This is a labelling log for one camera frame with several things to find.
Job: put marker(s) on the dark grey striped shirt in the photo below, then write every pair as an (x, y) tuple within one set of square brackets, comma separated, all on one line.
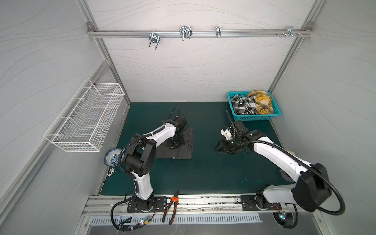
[(183, 152)]

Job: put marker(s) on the blue white ceramic bowl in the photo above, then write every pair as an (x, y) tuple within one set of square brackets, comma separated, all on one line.
[(111, 157)]

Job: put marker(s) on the aluminium horizontal rail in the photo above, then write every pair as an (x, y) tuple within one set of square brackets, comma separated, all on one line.
[(202, 33)]

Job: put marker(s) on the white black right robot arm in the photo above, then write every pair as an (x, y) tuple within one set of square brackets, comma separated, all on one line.
[(309, 189)]

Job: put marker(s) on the black round fan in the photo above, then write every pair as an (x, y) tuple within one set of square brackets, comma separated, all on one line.
[(285, 219)]

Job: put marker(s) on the black white plaid shirt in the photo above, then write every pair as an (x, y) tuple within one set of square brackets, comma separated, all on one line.
[(244, 105)]

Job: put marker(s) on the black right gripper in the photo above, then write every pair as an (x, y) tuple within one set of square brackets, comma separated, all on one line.
[(225, 145)]

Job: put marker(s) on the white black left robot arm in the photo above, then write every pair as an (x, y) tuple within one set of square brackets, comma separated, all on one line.
[(137, 158)]

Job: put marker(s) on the yellow plaid shirt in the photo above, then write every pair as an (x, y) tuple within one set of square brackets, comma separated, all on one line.
[(264, 102)]

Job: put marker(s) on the white wire basket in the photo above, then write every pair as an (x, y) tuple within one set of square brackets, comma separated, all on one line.
[(83, 124)]

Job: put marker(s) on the metal wire hook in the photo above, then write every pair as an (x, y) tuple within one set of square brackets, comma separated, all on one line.
[(185, 32)]

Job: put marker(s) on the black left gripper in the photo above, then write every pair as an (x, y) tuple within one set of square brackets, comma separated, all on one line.
[(181, 142)]

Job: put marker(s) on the teal plastic basket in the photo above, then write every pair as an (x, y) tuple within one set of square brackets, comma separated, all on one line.
[(277, 111)]

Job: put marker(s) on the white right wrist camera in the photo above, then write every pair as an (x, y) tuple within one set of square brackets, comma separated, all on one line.
[(227, 134)]

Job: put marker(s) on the white slotted cable duct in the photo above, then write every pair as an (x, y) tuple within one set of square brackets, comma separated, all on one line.
[(185, 219)]

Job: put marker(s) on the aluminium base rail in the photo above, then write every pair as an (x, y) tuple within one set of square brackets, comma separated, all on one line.
[(187, 204)]

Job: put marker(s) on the metal bracket with screws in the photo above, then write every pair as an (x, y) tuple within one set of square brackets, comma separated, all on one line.
[(289, 33)]

